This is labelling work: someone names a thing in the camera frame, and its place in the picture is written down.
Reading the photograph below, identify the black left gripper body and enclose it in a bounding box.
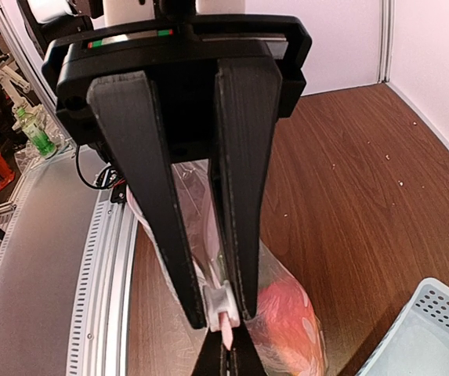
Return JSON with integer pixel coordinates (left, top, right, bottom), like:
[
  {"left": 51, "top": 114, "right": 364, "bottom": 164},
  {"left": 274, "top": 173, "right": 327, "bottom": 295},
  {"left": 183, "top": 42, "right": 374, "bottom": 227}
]
[{"left": 42, "top": 14, "right": 313, "bottom": 163}]

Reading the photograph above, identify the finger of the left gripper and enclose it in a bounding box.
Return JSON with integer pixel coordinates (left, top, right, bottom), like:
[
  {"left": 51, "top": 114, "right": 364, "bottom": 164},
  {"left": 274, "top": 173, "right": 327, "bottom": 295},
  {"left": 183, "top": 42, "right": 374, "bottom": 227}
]
[
  {"left": 209, "top": 57, "right": 282, "bottom": 320},
  {"left": 86, "top": 71, "right": 206, "bottom": 329}
]

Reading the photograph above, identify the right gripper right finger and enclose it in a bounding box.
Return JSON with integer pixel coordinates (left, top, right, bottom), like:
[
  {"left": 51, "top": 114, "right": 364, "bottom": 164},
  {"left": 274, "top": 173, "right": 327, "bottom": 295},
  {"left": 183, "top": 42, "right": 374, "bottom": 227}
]
[{"left": 227, "top": 324, "right": 266, "bottom": 376}]

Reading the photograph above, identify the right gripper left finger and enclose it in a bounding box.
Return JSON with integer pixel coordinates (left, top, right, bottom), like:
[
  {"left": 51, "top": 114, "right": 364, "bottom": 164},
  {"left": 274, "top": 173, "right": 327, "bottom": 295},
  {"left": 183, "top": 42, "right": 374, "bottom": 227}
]
[{"left": 194, "top": 330, "right": 224, "bottom": 376}]

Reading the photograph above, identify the light blue plastic basket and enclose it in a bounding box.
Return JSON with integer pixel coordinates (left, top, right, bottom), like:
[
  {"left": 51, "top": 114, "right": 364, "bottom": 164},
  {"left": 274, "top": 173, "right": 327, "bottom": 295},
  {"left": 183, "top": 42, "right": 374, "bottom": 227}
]
[{"left": 357, "top": 277, "right": 449, "bottom": 375}]

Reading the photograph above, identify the orange red toy pepper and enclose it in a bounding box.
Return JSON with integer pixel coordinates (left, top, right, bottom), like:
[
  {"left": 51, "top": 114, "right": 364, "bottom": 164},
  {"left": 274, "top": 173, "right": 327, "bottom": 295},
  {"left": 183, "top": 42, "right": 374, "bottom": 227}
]
[{"left": 249, "top": 276, "right": 325, "bottom": 375}]

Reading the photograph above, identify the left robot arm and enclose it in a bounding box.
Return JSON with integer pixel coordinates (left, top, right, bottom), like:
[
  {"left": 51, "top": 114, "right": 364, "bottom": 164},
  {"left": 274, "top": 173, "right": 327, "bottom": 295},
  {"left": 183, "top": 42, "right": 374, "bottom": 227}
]
[{"left": 18, "top": 1, "right": 312, "bottom": 329}]

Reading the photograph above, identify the green drink bottle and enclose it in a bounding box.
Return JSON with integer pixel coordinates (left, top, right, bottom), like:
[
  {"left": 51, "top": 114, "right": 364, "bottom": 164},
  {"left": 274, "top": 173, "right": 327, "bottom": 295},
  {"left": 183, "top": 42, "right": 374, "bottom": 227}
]
[{"left": 16, "top": 107, "right": 57, "bottom": 159}]

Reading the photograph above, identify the left aluminium frame post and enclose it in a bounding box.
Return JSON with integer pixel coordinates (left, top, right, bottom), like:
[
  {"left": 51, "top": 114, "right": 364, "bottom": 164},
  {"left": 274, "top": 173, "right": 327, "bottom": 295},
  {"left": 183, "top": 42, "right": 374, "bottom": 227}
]
[{"left": 378, "top": 0, "right": 394, "bottom": 83}]

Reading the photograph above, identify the front aluminium rail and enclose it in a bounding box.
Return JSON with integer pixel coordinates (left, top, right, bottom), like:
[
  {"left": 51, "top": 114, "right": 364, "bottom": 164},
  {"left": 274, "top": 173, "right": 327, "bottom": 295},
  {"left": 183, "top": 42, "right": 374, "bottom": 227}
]
[{"left": 0, "top": 148, "right": 136, "bottom": 375}]

